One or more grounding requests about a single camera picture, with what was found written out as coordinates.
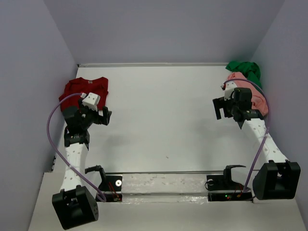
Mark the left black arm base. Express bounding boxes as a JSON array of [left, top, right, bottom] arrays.
[[85, 165, 123, 202]]

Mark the red folded t-shirt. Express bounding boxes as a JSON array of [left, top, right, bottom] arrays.
[[59, 77, 109, 113]]

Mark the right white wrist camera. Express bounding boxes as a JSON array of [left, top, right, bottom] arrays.
[[221, 81, 237, 101]]

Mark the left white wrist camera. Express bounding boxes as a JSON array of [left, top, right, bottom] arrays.
[[81, 92, 101, 112]]

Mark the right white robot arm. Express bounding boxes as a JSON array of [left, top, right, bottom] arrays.
[[213, 84, 301, 200]]

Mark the pink t-shirt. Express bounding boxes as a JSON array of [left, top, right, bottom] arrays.
[[227, 72, 269, 116]]

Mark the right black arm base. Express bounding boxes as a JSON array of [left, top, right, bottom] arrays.
[[205, 165, 254, 202]]

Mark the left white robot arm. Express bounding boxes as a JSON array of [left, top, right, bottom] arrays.
[[52, 105, 112, 230]]

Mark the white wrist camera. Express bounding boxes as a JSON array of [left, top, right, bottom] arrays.
[[221, 81, 237, 101], [81, 92, 101, 112]]

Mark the green crumpled t-shirt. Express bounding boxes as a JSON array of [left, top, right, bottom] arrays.
[[226, 61, 262, 88]]

